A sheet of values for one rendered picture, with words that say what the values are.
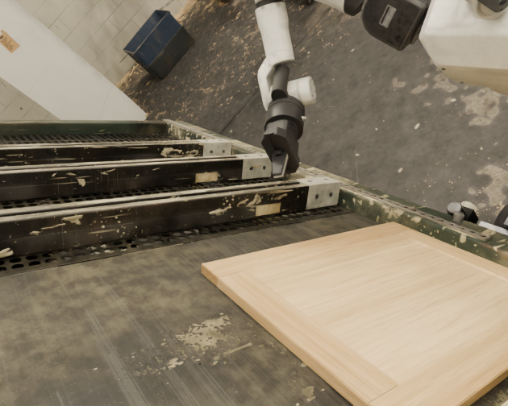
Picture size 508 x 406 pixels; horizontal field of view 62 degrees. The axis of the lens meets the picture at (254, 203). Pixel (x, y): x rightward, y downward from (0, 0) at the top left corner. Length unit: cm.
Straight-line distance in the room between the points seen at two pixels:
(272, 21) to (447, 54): 40
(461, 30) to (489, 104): 169
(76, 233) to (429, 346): 64
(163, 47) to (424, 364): 465
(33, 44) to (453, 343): 413
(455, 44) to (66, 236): 77
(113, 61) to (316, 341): 555
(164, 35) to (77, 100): 121
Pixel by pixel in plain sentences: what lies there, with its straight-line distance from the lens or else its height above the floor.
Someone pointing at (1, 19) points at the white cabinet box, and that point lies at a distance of 438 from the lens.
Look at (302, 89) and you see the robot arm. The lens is 102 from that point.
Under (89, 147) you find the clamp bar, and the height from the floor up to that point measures 135.
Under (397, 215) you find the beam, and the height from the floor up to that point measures 90.
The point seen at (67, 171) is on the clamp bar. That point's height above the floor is 145.
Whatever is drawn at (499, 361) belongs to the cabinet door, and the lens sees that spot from 70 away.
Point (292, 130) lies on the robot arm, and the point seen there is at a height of 126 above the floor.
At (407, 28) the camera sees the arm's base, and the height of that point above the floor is 131.
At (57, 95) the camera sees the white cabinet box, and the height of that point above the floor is 80.
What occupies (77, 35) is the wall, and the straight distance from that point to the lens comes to 586.
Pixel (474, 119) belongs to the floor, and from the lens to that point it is 245.
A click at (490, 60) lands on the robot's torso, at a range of 82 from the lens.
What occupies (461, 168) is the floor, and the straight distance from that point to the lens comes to 229.
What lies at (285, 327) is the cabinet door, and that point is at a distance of 63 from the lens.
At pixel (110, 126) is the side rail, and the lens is 207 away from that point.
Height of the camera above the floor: 183
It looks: 41 degrees down
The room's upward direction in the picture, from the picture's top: 49 degrees counter-clockwise
